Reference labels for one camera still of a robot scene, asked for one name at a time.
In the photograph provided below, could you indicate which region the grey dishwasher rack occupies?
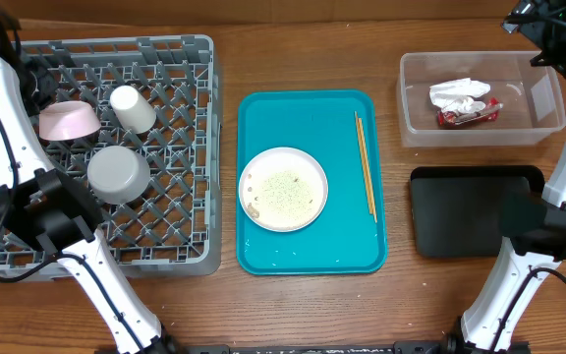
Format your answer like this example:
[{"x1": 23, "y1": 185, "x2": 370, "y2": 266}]
[{"x1": 23, "y1": 34, "x2": 223, "y2": 277}]

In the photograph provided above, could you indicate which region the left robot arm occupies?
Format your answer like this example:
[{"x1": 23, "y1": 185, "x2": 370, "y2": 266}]
[{"x1": 0, "y1": 17, "x2": 179, "y2": 353}]

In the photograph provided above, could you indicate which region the white cup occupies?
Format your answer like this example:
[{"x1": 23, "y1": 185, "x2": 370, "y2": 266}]
[{"x1": 109, "y1": 86, "x2": 156, "y2": 134}]

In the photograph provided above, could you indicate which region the black tray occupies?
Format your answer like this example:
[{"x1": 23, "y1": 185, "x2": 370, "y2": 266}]
[{"x1": 410, "y1": 165, "x2": 544, "y2": 259}]

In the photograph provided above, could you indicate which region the teal serving tray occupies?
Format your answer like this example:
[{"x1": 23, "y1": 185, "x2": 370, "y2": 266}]
[{"x1": 236, "y1": 89, "x2": 388, "y2": 275}]

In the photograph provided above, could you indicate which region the grey bowl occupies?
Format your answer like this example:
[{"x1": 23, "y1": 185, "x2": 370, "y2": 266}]
[{"x1": 86, "y1": 146, "x2": 151, "y2": 205}]

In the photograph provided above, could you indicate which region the wooden chopstick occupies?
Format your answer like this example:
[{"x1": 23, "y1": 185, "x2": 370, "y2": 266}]
[
  {"x1": 356, "y1": 112, "x2": 377, "y2": 223},
  {"x1": 354, "y1": 111, "x2": 376, "y2": 222}
]

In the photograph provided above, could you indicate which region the white tissue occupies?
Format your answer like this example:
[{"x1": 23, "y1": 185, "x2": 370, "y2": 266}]
[{"x1": 429, "y1": 78, "x2": 490, "y2": 114}]

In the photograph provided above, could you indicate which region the small pink plate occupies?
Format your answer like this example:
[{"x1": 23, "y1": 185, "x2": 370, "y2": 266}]
[{"x1": 38, "y1": 101, "x2": 100, "y2": 141}]

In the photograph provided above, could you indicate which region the red snack wrapper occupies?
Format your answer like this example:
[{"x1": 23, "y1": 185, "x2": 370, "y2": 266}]
[{"x1": 436, "y1": 98, "x2": 504, "y2": 127}]

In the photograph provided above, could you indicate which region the clear plastic bin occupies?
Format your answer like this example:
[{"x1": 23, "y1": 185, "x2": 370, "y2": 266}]
[{"x1": 396, "y1": 51, "x2": 566, "y2": 148}]

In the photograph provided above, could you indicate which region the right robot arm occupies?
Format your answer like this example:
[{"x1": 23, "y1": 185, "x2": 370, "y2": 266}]
[{"x1": 439, "y1": 1, "x2": 566, "y2": 353}]

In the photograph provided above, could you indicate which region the large white plate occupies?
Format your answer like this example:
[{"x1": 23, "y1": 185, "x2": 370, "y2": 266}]
[{"x1": 238, "y1": 147, "x2": 328, "y2": 232}]

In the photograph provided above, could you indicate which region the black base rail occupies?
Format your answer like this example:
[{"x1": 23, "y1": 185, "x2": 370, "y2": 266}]
[{"x1": 184, "y1": 340, "x2": 530, "y2": 354}]

